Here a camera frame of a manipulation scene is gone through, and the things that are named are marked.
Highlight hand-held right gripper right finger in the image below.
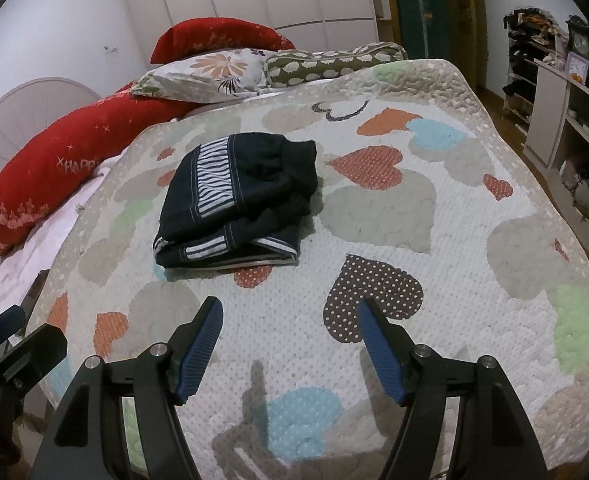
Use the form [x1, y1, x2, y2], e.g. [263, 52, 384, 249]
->
[357, 296, 550, 480]

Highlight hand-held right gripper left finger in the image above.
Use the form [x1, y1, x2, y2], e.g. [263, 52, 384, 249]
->
[34, 296, 225, 480]

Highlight black pants with striped lining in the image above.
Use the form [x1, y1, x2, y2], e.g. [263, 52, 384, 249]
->
[153, 132, 319, 269]

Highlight pale pink sheet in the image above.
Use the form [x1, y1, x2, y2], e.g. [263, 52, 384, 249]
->
[0, 157, 128, 312]

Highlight heart patterned quilt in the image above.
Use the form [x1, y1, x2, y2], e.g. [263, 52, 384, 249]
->
[24, 57, 589, 480]

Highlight long red pillow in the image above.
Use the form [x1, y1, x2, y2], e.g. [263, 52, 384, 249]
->
[0, 91, 198, 257]

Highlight white round headboard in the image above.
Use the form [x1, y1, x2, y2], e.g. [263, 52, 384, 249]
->
[0, 77, 104, 193]

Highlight white floral pillow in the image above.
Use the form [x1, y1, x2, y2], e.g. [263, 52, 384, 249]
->
[129, 48, 278, 107]

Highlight white television cabinet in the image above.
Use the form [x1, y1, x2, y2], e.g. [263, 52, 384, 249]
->
[521, 56, 589, 241]

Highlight olive cloud print pillow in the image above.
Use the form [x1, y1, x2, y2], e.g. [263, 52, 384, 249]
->
[263, 41, 408, 87]

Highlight red floral pillow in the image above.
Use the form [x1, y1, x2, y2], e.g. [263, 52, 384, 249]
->
[150, 17, 296, 66]

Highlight shoe rack with shoes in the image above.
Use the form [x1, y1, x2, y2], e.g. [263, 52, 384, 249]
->
[501, 6, 571, 127]

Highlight green door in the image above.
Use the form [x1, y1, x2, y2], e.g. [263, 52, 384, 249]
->
[389, 0, 451, 62]

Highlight wooden door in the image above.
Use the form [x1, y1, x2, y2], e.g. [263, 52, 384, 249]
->
[444, 0, 488, 69]

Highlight dark mantel clock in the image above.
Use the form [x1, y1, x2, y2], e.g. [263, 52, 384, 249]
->
[567, 15, 589, 57]

